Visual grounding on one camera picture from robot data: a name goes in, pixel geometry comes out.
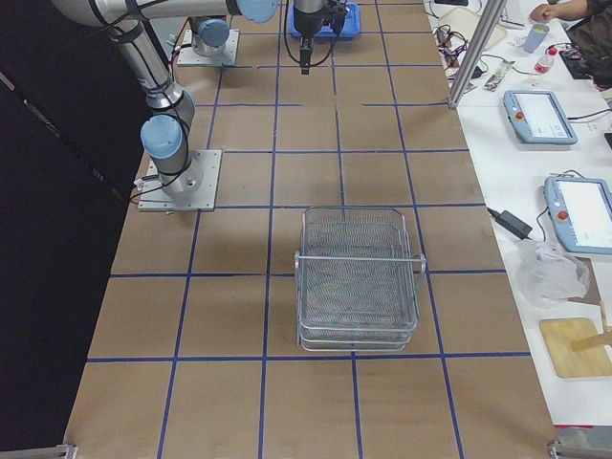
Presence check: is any far teach pendant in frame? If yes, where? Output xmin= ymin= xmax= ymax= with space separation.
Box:
xmin=502 ymin=90 xmax=578 ymax=145

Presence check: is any aluminium frame post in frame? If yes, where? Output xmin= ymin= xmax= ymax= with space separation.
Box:
xmin=448 ymin=0 xmax=506 ymax=109

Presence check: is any wire mesh shelf rack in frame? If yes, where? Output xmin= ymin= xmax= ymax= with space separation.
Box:
xmin=295 ymin=207 xmax=426 ymax=352

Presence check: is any black power adapter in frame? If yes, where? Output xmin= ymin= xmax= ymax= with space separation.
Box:
xmin=487 ymin=208 xmax=533 ymax=240

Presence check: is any wooden board stand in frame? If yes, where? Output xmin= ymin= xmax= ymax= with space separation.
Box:
xmin=538 ymin=300 xmax=611 ymax=379

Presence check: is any clear plastic bag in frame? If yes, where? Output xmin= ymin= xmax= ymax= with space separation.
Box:
xmin=516 ymin=240 xmax=590 ymax=300

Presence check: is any blue plastic tray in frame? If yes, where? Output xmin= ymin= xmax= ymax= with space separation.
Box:
xmin=287 ymin=2 xmax=361 ymax=39

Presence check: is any near teach pendant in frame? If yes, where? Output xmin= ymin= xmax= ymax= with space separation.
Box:
xmin=543 ymin=176 xmax=611 ymax=255

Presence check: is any plastic drink bottle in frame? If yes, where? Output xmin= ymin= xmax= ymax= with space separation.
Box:
xmin=534 ymin=47 xmax=557 ymax=77

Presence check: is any teach pendant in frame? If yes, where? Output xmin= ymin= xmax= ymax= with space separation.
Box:
xmin=543 ymin=176 xmax=611 ymax=255
xmin=502 ymin=90 xmax=578 ymax=145

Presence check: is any blue cup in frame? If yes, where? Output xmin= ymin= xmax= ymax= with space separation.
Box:
xmin=522 ymin=23 xmax=550 ymax=54

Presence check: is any beige plastic tray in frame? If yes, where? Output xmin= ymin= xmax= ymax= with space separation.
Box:
xmin=439 ymin=7 xmax=508 ymax=50

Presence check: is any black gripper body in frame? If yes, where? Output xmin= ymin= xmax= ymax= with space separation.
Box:
xmin=293 ymin=7 xmax=321 ymax=39

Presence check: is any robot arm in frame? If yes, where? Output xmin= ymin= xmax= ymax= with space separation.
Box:
xmin=188 ymin=15 xmax=230 ymax=57
xmin=54 ymin=1 xmax=277 ymax=201

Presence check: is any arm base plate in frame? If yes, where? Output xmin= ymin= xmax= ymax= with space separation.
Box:
xmin=176 ymin=29 xmax=239 ymax=67
xmin=137 ymin=150 xmax=222 ymax=211

